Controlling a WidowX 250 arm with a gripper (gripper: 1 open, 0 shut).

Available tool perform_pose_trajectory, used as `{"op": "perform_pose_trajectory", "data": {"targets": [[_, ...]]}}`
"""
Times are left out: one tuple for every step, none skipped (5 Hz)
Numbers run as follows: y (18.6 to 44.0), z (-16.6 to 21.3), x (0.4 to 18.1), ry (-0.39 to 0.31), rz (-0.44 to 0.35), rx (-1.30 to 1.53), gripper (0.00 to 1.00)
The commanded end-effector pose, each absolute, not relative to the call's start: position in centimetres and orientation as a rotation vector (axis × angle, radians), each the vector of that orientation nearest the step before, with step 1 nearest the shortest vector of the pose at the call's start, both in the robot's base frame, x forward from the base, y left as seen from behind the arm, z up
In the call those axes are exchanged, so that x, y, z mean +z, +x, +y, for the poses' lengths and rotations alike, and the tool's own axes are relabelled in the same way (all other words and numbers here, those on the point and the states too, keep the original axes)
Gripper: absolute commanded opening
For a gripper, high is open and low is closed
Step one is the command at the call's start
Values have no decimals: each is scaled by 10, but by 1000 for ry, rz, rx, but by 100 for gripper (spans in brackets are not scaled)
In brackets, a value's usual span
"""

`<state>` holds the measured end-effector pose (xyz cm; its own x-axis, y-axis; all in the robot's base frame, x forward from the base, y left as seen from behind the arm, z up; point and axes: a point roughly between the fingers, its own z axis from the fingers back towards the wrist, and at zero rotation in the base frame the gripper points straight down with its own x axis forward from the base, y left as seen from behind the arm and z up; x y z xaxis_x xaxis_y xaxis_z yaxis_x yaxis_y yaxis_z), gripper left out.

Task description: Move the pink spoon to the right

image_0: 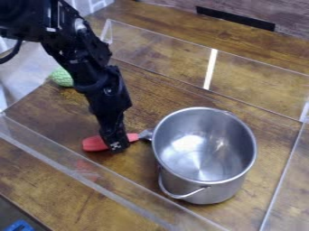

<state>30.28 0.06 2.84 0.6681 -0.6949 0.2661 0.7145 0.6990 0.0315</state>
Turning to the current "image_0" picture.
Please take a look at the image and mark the green bitter gourd toy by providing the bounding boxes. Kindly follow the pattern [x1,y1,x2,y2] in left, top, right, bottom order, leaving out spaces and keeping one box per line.
[50,67,74,88]

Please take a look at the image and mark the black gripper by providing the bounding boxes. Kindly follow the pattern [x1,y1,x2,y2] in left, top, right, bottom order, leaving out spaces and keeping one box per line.
[75,66,131,152]

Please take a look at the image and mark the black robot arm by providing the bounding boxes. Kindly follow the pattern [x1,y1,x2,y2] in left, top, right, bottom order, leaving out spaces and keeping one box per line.
[0,0,131,152]

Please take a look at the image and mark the black wall vent strip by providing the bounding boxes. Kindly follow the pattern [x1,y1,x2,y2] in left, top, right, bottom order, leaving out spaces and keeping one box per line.
[196,6,276,32]

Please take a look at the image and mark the clear acrylic barrier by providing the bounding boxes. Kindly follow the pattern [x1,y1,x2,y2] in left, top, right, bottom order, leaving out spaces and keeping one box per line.
[0,19,309,231]

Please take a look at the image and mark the stainless steel pot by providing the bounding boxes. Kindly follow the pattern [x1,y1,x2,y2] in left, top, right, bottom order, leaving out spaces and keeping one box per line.
[153,106,257,205]

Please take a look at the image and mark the blue object at corner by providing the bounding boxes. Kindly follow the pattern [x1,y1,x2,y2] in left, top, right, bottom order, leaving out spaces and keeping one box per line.
[4,220,35,231]

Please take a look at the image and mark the pink handled metal spoon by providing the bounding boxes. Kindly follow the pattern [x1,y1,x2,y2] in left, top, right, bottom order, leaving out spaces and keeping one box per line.
[82,129,154,152]

